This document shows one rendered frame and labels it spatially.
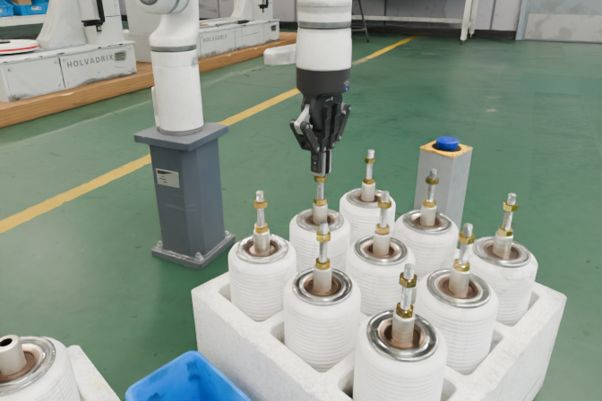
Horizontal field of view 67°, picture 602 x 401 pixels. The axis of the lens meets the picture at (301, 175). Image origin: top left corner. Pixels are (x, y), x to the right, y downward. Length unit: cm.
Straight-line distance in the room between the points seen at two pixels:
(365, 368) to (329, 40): 39
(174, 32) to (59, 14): 194
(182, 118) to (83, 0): 200
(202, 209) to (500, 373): 67
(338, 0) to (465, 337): 43
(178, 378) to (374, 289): 30
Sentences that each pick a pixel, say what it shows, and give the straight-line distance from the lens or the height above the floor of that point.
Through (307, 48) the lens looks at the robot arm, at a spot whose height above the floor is 52.
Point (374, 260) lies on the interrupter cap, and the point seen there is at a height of 25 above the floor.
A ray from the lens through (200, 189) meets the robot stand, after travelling 101.
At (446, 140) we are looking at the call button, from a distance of 88.
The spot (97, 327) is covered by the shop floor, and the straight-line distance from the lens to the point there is 99.
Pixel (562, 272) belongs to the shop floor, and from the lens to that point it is 120.
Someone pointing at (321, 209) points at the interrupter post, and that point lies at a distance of 71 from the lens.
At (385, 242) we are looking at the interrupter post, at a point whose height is 27.
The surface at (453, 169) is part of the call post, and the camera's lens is 87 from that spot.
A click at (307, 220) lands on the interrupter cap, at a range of 72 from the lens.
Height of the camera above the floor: 60
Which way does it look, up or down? 23 degrees down
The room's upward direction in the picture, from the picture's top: straight up
